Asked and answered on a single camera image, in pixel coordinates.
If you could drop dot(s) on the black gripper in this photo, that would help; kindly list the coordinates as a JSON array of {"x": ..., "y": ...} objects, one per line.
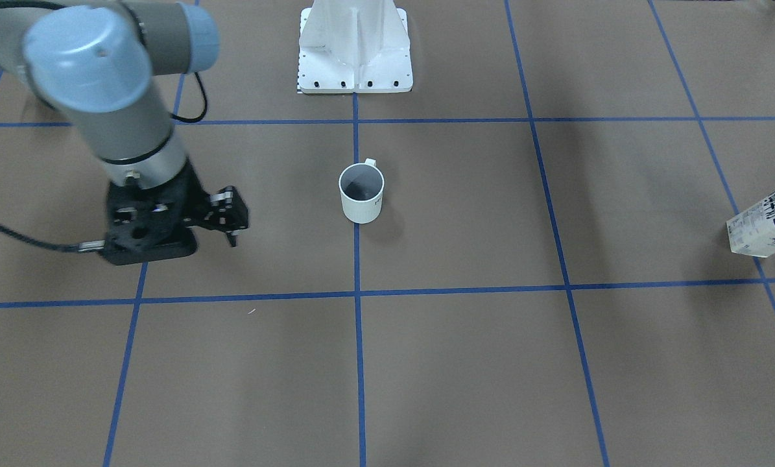
[{"x": 197, "y": 198}]

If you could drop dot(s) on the milk carton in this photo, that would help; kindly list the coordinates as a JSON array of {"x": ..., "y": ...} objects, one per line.
[{"x": 752, "y": 232}]

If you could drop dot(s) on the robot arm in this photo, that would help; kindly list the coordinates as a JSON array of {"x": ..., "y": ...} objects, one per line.
[{"x": 95, "y": 63}]

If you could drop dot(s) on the white mug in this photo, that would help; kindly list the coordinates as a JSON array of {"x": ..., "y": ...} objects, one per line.
[{"x": 361, "y": 187}]

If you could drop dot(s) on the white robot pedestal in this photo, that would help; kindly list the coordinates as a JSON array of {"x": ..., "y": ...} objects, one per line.
[{"x": 350, "y": 47}]

